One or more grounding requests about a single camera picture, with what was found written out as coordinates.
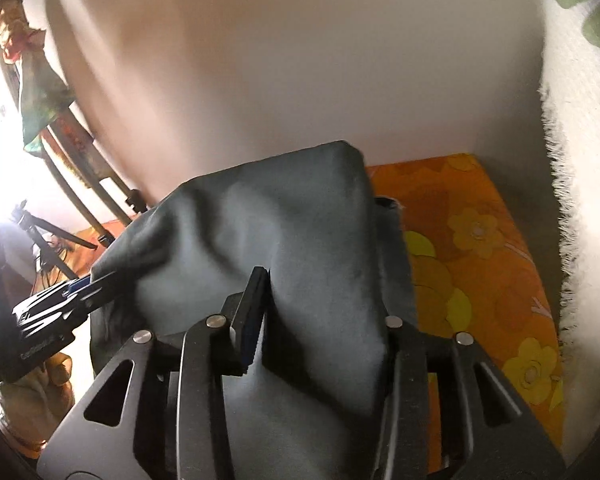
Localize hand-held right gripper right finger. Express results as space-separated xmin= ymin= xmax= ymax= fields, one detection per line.
xmin=375 ymin=316 xmax=566 ymax=480

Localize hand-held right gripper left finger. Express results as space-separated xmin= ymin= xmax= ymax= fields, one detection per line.
xmin=37 ymin=266 xmax=272 ymax=480

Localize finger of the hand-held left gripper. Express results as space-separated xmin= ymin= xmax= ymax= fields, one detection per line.
xmin=62 ymin=275 xmax=96 ymax=295
xmin=77 ymin=271 xmax=126 ymax=313

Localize black pants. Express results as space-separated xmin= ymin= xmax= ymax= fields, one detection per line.
xmin=87 ymin=140 xmax=421 ymax=480

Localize person's left hand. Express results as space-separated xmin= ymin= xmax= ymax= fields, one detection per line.
xmin=0 ymin=352 xmax=78 ymax=461

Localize small black tripod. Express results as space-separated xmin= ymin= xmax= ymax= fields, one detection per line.
xmin=7 ymin=200 xmax=98 ymax=281

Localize orange floral bed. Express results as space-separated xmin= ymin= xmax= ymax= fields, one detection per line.
xmin=65 ymin=152 xmax=566 ymax=476

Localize colourful hanging cloth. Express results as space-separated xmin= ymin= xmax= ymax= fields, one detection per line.
xmin=0 ymin=0 xmax=76 ymax=153

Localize white green patterned blanket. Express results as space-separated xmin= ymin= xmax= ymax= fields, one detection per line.
xmin=535 ymin=0 xmax=600 ymax=466

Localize bright ring light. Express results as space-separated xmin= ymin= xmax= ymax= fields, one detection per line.
xmin=0 ymin=30 xmax=36 ymax=241

